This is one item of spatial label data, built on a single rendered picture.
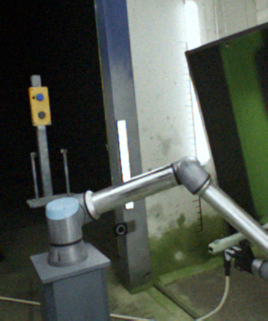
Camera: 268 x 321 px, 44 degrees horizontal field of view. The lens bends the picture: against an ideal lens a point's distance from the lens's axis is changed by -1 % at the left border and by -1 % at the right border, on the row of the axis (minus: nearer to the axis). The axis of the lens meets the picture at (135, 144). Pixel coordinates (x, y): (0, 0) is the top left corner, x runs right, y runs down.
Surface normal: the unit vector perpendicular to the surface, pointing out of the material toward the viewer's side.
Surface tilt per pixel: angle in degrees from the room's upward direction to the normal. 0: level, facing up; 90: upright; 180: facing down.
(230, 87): 90
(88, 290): 90
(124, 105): 90
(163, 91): 90
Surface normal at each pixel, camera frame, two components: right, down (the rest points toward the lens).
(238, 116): 0.52, 0.00
